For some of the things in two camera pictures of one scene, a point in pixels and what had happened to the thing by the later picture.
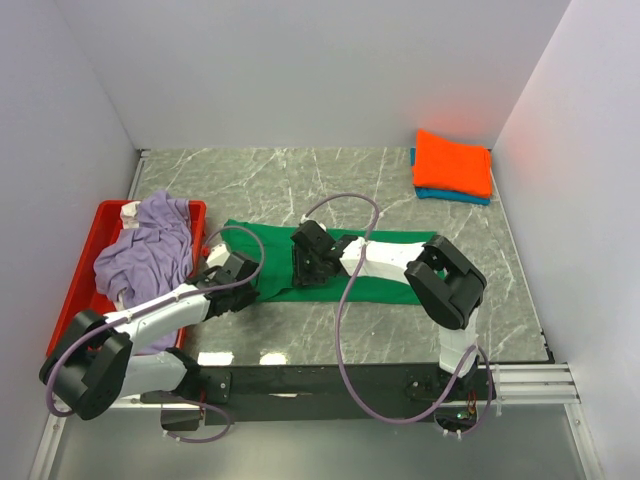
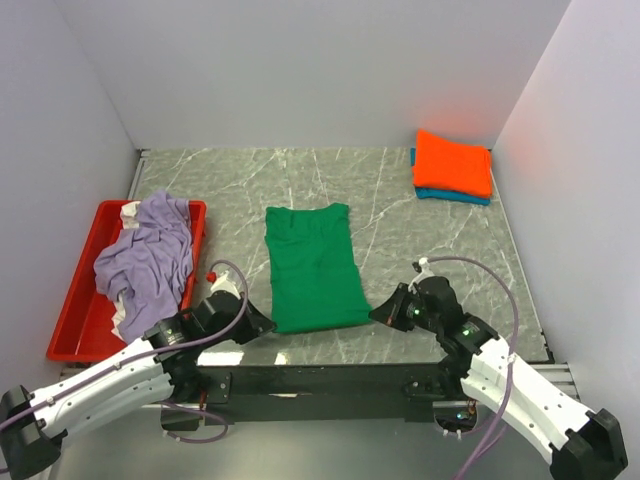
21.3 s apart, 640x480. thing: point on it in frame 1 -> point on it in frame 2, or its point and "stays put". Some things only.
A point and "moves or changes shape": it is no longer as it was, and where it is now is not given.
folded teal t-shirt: x=447 y=194 stays put
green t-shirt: x=265 y=252 moves or changes shape
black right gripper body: x=306 y=269 -> x=428 y=320
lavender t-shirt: x=151 y=262 stays put
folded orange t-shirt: x=440 y=163 stays put
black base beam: x=321 y=393 stays put
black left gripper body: x=246 y=294 -> x=238 y=334
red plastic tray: x=92 y=296 stays put
